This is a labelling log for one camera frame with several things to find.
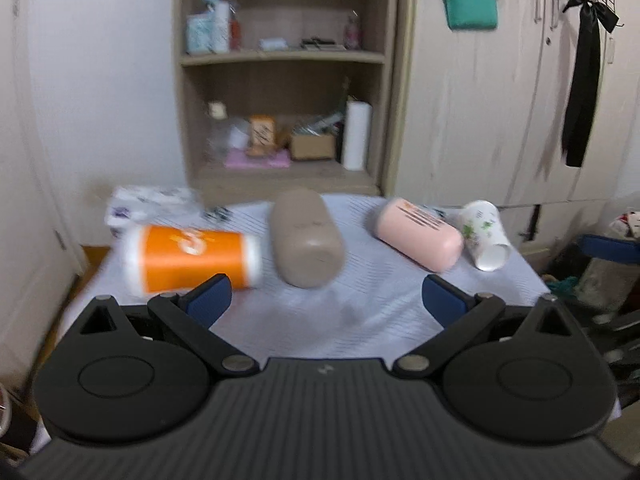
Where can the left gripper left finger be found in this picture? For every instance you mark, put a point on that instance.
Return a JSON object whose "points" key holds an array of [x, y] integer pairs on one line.
{"points": [[190, 316]]}

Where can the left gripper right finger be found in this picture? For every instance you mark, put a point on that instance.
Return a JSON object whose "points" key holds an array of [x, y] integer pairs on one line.
{"points": [[463, 318]]}

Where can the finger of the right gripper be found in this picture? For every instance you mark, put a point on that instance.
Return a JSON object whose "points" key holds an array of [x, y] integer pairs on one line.
{"points": [[610, 249]]}

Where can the pink tumbler cup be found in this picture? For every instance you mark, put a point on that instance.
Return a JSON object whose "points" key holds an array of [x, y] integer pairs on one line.
{"points": [[421, 236]]}

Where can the orange paper cup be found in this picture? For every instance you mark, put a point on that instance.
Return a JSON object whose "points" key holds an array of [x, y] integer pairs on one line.
{"points": [[159, 259]]}

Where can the white floral paper cup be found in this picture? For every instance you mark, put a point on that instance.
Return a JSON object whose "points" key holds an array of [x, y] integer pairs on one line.
{"points": [[484, 235]]}

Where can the taupe tumbler cup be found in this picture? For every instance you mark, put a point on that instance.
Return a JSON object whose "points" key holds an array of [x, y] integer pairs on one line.
{"points": [[307, 246]]}

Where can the white patterned tablecloth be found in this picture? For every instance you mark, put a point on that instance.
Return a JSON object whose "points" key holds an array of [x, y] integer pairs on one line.
{"points": [[531, 395]]}

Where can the tissue pack stack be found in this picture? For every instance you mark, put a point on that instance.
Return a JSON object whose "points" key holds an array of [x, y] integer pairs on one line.
{"points": [[140, 204]]}

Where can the white door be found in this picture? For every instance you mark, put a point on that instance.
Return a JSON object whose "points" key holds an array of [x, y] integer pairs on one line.
{"points": [[36, 269]]}

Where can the pink flat box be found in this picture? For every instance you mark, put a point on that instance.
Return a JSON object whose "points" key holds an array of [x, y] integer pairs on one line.
{"points": [[239, 160]]}

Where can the clear bottle beige cap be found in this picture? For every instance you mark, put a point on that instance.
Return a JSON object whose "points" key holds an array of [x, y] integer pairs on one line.
{"points": [[218, 137]]}

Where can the black ribbon bow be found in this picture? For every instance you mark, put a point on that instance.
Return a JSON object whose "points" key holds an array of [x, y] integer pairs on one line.
{"points": [[582, 100]]}

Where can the wooden wardrobe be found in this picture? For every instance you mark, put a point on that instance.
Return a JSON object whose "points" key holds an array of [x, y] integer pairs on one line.
{"points": [[478, 114]]}

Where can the floral orange box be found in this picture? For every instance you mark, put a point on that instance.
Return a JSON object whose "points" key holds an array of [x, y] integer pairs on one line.
{"points": [[263, 136]]}

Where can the small cardboard box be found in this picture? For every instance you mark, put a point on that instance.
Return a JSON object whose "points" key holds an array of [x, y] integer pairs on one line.
{"points": [[312, 146]]}

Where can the white paper towel roll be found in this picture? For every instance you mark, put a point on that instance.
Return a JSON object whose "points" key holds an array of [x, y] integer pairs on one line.
{"points": [[356, 135]]}

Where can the wooden shelf unit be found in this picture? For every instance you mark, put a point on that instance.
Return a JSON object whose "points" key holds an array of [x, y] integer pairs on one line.
{"points": [[291, 65]]}

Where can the teal white jar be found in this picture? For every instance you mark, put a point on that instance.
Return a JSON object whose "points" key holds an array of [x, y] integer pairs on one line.
{"points": [[199, 33]]}

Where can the pink small bottle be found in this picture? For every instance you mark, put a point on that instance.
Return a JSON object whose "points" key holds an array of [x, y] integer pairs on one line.
{"points": [[352, 32]]}

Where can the white tube bottle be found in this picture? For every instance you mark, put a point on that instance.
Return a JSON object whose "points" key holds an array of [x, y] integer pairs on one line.
{"points": [[221, 35]]}

